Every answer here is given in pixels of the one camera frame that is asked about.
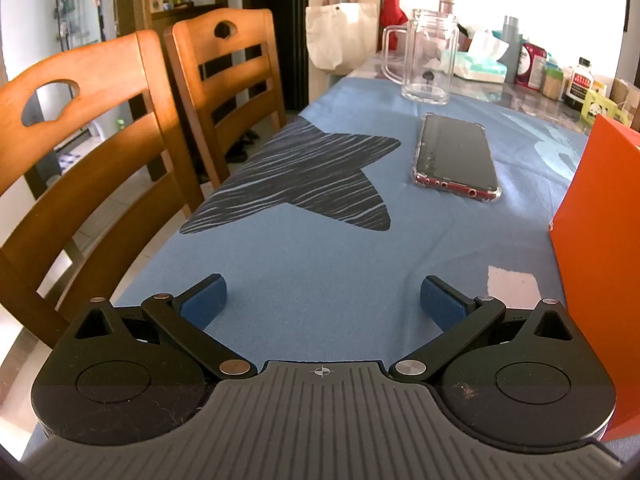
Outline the tan cardboard box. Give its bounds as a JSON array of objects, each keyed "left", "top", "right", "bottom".
[{"left": 611, "top": 77, "right": 640, "bottom": 128}]

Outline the wooden chair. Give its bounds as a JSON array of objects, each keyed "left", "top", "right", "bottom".
[
  {"left": 164, "top": 8, "right": 287, "bottom": 188},
  {"left": 0, "top": 30, "right": 203, "bottom": 348}
]

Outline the blue star print tablecloth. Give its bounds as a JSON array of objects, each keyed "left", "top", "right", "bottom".
[{"left": 20, "top": 67, "right": 601, "bottom": 463}]

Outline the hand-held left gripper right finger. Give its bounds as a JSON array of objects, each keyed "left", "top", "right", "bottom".
[{"left": 389, "top": 275, "right": 583, "bottom": 382}]

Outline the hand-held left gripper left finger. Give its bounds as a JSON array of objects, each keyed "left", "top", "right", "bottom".
[{"left": 54, "top": 274, "right": 258, "bottom": 382}]

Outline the clear glass mug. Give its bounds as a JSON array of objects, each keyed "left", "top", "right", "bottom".
[{"left": 382, "top": 8, "right": 460, "bottom": 106}]

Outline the dark wooden door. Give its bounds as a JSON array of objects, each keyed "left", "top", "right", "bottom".
[{"left": 243, "top": 0, "right": 309, "bottom": 113}]

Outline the metal shower fixture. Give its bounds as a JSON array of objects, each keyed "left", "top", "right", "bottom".
[{"left": 52, "top": 0, "right": 83, "bottom": 41}]

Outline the grey bottle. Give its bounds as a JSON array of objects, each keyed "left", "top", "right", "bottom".
[{"left": 500, "top": 15, "right": 524, "bottom": 83}]

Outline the tissue pack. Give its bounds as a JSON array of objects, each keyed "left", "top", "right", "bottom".
[{"left": 440, "top": 30, "right": 510, "bottom": 83}]

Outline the teal lid plastic jar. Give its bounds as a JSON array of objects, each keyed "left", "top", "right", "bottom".
[{"left": 542, "top": 57, "right": 565, "bottom": 100}]

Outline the smartphone in clear case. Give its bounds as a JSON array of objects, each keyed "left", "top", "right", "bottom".
[{"left": 411, "top": 112, "right": 502, "bottom": 204}]

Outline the red umbrella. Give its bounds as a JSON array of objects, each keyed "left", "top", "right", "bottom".
[{"left": 378, "top": 0, "right": 411, "bottom": 53}]

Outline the red jar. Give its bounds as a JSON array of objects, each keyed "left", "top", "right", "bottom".
[{"left": 515, "top": 42, "right": 548, "bottom": 92}]

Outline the orange cardboard box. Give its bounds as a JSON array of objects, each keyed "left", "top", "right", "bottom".
[{"left": 548, "top": 114, "right": 640, "bottom": 443}]

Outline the cream tote bag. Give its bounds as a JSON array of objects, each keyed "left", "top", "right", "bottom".
[{"left": 305, "top": 2, "right": 379, "bottom": 77}]

